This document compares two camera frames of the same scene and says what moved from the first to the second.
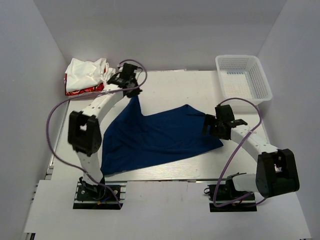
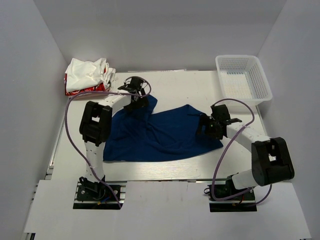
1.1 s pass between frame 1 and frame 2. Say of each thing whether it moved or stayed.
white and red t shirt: stayed
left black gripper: moved
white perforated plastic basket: stayed
